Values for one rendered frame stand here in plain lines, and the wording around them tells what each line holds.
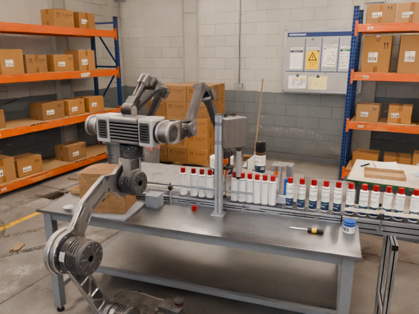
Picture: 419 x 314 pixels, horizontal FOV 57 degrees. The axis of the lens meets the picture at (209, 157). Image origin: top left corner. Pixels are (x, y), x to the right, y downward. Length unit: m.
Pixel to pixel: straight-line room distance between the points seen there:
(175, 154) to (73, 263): 4.52
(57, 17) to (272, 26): 3.48
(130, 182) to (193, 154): 4.02
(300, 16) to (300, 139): 2.09
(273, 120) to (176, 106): 1.92
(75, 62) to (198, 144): 2.38
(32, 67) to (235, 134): 4.16
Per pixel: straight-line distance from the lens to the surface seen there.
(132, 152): 2.21
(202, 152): 6.14
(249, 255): 3.37
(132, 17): 8.51
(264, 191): 2.59
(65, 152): 6.62
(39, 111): 6.26
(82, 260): 2.01
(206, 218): 2.52
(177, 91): 6.15
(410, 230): 2.63
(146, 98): 2.54
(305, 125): 6.99
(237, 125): 2.43
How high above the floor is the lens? 1.86
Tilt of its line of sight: 15 degrees down
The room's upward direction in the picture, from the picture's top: straight up
